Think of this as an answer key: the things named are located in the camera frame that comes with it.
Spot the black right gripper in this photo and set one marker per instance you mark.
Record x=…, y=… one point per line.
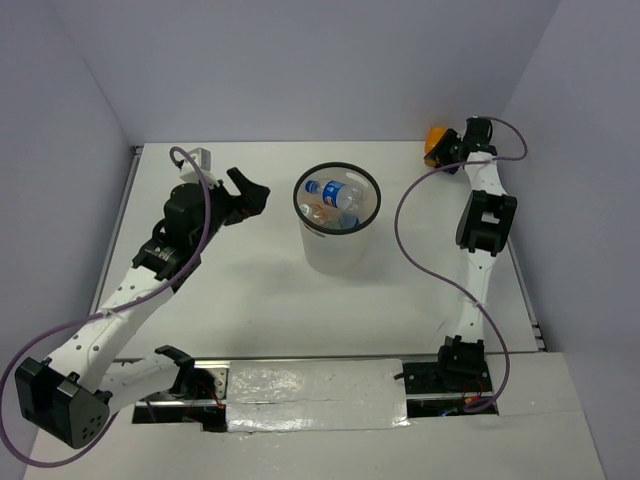
x=441, y=150

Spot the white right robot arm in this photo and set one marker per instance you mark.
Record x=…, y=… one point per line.
x=482, y=232

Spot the orange bottle with label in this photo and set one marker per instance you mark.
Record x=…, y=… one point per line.
x=434, y=138

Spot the blue cap pepsi water bottle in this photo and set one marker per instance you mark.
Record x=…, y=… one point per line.
x=343, y=196

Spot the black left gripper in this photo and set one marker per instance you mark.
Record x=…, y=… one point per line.
x=240, y=208

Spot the white bin with black rim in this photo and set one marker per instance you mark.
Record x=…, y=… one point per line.
x=337, y=252

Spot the blue label white cap bottle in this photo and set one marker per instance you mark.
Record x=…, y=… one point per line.
x=347, y=220

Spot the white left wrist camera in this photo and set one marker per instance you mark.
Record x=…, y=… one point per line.
x=199, y=166

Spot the silver foil tape panel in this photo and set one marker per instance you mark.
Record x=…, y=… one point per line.
x=337, y=395

